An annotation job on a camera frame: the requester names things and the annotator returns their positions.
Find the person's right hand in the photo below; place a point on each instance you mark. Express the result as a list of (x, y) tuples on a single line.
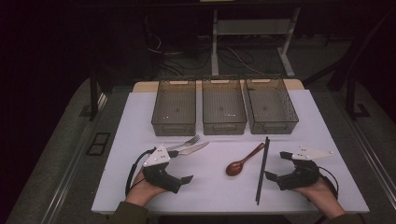
[(320, 196)]

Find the black stand post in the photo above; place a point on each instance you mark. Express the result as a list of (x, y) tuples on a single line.
[(351, 99)]

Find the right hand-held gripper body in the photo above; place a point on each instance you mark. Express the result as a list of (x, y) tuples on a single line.
[(302, 177)]

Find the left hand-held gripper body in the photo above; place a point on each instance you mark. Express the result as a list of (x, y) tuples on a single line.
[(158, 175)]

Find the person's left hand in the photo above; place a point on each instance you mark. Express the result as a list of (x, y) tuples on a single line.
[(140, 191)]

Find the metal floor rail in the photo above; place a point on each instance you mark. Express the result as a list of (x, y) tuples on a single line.
[(71, 175), (373, 165)]

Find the white metal stand frame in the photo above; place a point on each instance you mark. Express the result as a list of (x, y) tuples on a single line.
[(214, 46)]

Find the white table cover sheet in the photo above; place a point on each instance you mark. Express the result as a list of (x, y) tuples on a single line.
[(211, 186)]

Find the brown wooden spoon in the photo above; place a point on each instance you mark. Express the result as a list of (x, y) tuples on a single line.
[(234, 169)]

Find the black rectangular floor frame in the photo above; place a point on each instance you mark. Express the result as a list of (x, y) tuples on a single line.
[(93, 149)]

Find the translucent grey storage bin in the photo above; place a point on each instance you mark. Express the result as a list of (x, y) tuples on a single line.
[(223, 105), (174, 107), (269, 104)]

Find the silver metal knife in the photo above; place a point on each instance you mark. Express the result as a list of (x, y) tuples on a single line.
[(196, 148)]

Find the silver metal fork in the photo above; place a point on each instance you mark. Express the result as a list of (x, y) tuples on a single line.
[(190, 142)]

